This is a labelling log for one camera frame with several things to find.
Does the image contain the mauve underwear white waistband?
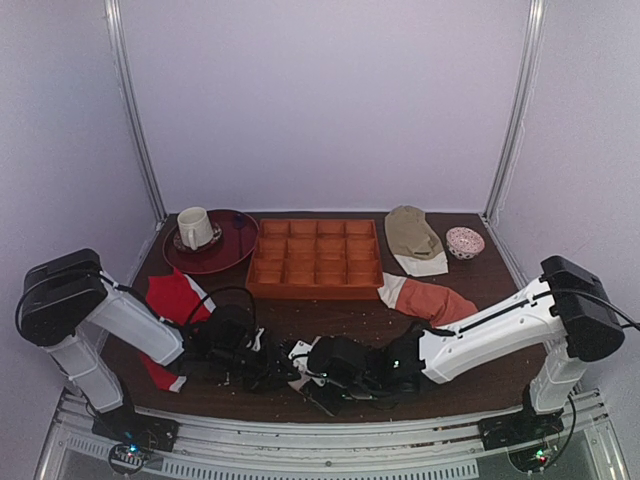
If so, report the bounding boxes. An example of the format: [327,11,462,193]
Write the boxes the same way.
[288,372,311,393]

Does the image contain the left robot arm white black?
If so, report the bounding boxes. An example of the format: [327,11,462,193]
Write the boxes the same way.
[14,249,300,414]

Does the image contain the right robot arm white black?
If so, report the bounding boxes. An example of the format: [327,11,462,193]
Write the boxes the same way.
[287,256,625,416]

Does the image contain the red underwear white trim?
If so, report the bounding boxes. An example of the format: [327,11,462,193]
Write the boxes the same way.
[138,269,206,393]

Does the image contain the orange underwear white waistband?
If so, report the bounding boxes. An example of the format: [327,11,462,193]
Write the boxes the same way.
[378,273,478,327]

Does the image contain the khaki underwear cream waistband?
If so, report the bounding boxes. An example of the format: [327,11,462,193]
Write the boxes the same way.
[384,206,449,277]

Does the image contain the orange wooden compartment tray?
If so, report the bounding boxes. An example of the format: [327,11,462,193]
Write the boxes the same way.
[246,219,383,300]

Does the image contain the dark red bowl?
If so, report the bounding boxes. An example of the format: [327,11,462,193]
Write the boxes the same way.
[162,209,259,275]

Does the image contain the dark saucer plate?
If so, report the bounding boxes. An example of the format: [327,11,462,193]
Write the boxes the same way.
[169,222,222,253]

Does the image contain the cream ceramic mug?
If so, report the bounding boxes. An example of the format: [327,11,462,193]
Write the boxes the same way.
[177,207,214,251]

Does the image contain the pink patterned small bowl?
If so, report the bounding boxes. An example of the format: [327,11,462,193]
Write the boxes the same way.
[445,227,486,260]

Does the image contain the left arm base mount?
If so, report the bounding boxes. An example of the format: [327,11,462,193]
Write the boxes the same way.
[90,409,179,477]

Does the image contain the left aluminium frame post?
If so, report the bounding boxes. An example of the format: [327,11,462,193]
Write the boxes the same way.
[104,0,168,224]

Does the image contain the aluminium frame post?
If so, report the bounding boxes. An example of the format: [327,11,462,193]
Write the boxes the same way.
[483,0,547,224]
[104,0,168,224]

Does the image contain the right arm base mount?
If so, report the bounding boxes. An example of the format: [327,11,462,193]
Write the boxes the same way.
[478,409,575,474]

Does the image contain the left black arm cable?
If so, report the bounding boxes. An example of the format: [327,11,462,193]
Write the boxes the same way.
[14,269,256,331]

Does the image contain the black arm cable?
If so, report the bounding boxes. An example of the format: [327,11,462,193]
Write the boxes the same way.
[539,277,640,331]
[14,269,256,331]

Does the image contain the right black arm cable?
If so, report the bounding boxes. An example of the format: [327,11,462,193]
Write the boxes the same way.
[539,277,640,331]

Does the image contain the right aluminium frame post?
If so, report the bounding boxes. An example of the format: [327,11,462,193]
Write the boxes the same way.
[483,0,547,224]

